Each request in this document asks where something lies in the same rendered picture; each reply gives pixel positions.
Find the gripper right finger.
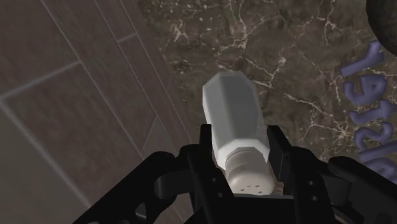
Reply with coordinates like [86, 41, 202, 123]
[267, 125, 397, 224]

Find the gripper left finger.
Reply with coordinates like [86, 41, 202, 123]
[72, 123, 237, 224]

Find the white salt shaker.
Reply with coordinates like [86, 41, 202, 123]
[202, 71, 276, 197]

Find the purple letter decoration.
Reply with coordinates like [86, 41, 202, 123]
[339, 40, 397, 185]

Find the dark round object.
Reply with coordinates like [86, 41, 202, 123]
[365, 0, 397, 57]

